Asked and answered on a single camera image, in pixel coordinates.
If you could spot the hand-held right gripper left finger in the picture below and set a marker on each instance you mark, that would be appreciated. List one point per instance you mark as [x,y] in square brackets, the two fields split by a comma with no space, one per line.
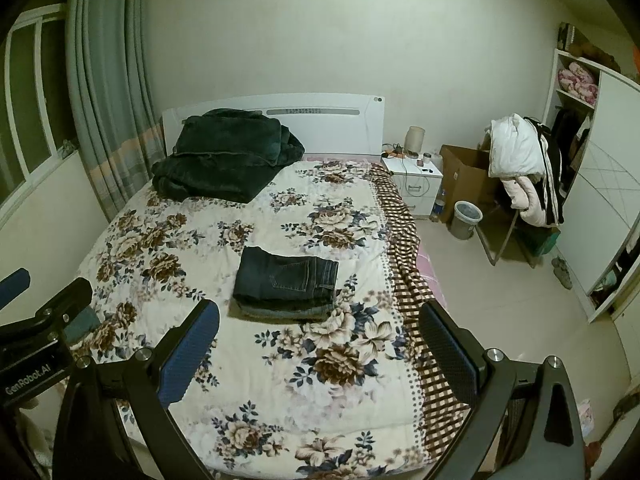
[192,350]

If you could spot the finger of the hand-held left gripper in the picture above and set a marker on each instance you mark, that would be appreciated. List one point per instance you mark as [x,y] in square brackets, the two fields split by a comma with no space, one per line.
[60,305]
[12,285]

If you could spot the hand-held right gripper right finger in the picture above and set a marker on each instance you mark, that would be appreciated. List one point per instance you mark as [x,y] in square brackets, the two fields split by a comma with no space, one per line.
[450,347]

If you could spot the dark blue jeans pants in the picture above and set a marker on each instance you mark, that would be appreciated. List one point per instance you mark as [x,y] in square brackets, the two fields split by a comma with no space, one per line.
[280,275]

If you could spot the small grey-blue folded cloth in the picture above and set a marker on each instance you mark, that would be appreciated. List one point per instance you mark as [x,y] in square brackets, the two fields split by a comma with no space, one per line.
[85,325]

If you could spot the pink bed sheet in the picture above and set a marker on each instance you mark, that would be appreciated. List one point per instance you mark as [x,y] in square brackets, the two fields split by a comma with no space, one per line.
[429,270]

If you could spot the folded light blue jeans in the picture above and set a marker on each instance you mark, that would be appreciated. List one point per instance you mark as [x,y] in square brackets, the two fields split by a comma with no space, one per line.
[280,314]

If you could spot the bed with floral quilt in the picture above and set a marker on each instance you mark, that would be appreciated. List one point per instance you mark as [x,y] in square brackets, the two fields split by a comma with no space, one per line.
[210,240]

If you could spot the brown checked bed sheet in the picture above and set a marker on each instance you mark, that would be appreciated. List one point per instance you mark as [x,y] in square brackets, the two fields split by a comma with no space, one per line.
[405,240]

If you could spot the grey waste bin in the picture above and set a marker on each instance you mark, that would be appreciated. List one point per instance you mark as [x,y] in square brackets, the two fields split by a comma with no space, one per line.
[466,220]

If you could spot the pair of grey shoes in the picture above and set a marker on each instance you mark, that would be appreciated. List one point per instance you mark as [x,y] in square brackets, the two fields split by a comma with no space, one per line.
[562,272]

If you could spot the plastic water bottle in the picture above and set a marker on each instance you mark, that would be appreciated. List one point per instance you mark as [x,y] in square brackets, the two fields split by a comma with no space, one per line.
[439,205]

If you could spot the white nightstand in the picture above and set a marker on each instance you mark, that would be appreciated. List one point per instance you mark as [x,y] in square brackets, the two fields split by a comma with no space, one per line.
[420,190]

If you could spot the cardboard box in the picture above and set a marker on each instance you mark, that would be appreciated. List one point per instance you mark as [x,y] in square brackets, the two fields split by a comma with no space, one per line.
[465,185]

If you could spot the pale pink coat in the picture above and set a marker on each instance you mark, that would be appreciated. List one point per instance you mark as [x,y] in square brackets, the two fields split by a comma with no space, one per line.
[530,205]

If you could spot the black striped jacket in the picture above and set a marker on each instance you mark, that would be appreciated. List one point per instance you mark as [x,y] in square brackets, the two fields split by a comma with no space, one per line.
[547,185]

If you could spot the dark green blanket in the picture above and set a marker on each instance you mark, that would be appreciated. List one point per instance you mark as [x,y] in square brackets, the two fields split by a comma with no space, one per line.
[220,160]

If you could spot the beige table lamp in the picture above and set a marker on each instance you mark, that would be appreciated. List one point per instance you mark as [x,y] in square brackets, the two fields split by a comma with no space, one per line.
[415,141]

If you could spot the white padded jacket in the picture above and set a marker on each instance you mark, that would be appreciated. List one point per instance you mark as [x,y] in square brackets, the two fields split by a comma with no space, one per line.
[515,147]

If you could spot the grey-green curtain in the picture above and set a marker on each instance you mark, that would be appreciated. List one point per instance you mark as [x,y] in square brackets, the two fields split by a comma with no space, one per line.
[105,85]

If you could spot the white wardrobe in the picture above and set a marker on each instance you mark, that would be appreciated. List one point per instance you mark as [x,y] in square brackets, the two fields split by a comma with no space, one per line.
[600,170]

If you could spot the white bed headboard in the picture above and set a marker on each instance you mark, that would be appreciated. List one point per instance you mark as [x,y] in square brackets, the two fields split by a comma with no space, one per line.
[340,130]

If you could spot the pink floral bedding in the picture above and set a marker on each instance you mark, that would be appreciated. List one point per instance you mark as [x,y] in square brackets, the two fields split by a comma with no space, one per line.
[577,82]

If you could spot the metal frame chair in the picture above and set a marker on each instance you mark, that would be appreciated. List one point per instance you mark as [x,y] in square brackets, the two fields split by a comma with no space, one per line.
[535,241]

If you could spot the white frame window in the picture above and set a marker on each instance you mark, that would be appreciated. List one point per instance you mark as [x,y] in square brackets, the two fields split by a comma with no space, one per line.
[30,110]

